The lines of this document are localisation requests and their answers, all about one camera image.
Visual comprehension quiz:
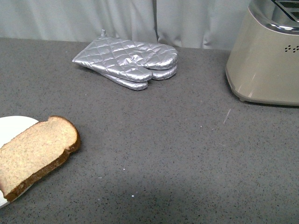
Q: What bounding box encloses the brown bread slice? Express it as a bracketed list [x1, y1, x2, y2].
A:
[0, 116, 81, 203]

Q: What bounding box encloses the white round plate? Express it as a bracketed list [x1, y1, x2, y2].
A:
[0, 116, 40, 210]

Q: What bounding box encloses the beige metal toaster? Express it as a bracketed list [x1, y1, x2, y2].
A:
[226, 0, 299, 106]

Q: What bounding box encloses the lower silver quilted oven mitt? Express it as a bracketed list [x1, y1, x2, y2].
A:
[101, 65, 178, 91]

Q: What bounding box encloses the silver quilted oven mitt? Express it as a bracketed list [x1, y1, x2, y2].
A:
[101, 65, 178, 91]
[72, 33, 178, 83]

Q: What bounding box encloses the upper silver quilted oven mitt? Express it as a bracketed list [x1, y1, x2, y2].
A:
[72, 33, 178, 83]

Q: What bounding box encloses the right grey curtain panel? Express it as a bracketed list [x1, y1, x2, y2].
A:
[157, 0, 250, 50]

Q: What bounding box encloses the grey curtain panel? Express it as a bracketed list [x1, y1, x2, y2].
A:
[157, 0, 250, 50]
[0, 0, 157, 42]

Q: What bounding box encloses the left grey curtain panel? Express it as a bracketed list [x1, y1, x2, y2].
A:
[0, 0, 157, 42]

